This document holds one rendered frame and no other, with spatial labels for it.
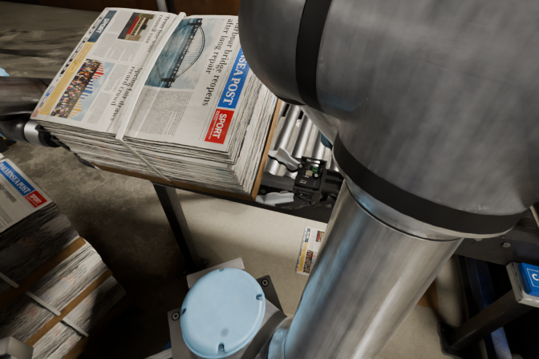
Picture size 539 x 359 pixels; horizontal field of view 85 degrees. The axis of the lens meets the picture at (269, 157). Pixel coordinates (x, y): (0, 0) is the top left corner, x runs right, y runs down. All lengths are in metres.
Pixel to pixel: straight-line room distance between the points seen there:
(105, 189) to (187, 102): 1.71
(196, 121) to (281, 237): 1.30
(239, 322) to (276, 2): 0.37
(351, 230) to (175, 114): 0.36
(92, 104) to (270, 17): 0.46
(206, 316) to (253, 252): 1.23
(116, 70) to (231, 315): 0.45
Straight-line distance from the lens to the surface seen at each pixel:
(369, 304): 0.25
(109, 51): 0.66
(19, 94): 0.76
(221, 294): 0.45
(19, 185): 1.09
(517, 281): 1.04
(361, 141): 0.17
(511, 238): 0.98
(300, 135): 1.04
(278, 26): 0.17
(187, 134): 0.47
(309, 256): 1.65
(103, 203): 2.10
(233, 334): 0.43
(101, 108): 0.58
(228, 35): 0.58
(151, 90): 0.56
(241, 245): 1.68
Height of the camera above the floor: 1.46
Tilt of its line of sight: 44 degrees down
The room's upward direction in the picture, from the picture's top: straight up
